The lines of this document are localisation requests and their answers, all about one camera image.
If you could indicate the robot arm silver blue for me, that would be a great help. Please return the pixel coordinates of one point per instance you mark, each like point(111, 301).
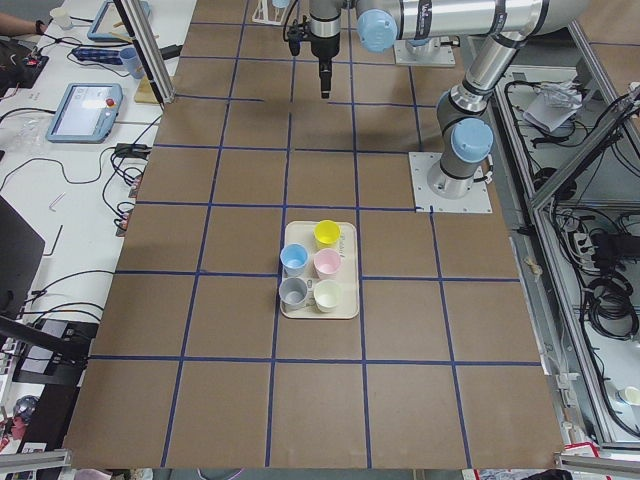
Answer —
point(504, 26)

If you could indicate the blue plaid pencil case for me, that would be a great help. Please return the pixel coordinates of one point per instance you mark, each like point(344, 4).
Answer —
point(97, 55)

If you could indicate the person forearm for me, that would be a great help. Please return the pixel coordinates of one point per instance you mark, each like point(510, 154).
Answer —
point(12, 26)

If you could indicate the yellow cup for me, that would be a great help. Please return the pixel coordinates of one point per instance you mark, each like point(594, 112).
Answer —
point(327, 234)

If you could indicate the wooden mug tree stand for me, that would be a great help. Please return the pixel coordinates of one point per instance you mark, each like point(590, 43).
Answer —
point(144, 93)

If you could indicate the paper cup on shelf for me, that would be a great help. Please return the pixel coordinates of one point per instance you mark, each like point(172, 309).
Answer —
point(629, 395)

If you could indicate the near teach pendant tablet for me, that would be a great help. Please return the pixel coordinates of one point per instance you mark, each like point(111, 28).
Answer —
point(86, 113)

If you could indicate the black power adapter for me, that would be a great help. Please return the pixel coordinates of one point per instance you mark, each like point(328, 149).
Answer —
point(171, 51)

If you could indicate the aluminium frame post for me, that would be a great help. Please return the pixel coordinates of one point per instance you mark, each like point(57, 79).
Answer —
point(139, 29)

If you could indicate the teach pendant tablet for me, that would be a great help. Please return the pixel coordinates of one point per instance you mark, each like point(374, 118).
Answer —
point(107, 25)
point(86, 113)

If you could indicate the far teach pendant tablet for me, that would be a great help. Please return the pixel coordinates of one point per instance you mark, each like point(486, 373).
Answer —
point(107, 25)

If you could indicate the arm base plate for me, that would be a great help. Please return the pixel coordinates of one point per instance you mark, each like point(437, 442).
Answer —
point(434, 192)
point(433, 52)

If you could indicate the white wire cup rack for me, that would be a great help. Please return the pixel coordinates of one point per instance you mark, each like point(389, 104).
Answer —
point(266, 13)

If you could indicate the cream plastic tray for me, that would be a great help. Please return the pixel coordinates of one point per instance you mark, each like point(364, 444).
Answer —
point(301, 232)

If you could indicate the pink cup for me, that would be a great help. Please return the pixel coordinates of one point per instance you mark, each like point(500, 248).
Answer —
point(327, 263)

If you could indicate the blue cup on desk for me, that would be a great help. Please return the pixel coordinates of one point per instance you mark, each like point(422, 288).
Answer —
point(132, 62)

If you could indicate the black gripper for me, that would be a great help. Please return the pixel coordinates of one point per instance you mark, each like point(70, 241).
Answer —
point(324, 46)

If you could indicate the cream white cup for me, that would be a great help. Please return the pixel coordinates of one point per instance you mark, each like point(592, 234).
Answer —
point(327, 295)

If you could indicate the grey cup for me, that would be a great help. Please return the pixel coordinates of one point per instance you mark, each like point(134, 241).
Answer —
point(293, 293)

